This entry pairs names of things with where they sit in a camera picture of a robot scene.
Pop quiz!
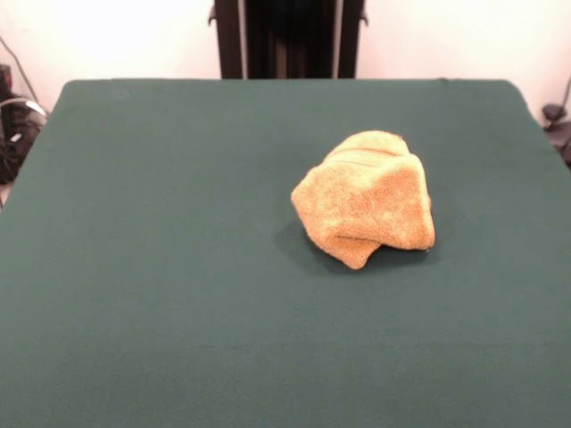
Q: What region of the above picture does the tan terry cloth towel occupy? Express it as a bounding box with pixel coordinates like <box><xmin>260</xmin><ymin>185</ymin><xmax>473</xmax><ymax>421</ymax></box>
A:
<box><xmin>291</xmin><ymin>129</ymin><xmax>437</xmax><ymax>270</ymax></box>

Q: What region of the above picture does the dark green table cloth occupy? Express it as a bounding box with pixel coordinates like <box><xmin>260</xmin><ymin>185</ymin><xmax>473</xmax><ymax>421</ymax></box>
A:
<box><xmin>0</xmin><ymin>78</ymin><xmax>571</xmax><ymax>428</ymax></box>

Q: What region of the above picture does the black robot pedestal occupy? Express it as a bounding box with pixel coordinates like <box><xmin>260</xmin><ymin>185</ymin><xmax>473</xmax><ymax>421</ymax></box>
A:
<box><xmin>207</xmin><ymin>0</ymin><xmax>369</xmax><ymax>80</ymax></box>

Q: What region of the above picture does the black equipment pile with cables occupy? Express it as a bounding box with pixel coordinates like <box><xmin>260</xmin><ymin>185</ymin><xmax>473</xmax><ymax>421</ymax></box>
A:
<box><xmin>0</xmin><ymin>64</ymin><xmax>48</xmax><ymax>185</ymax></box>

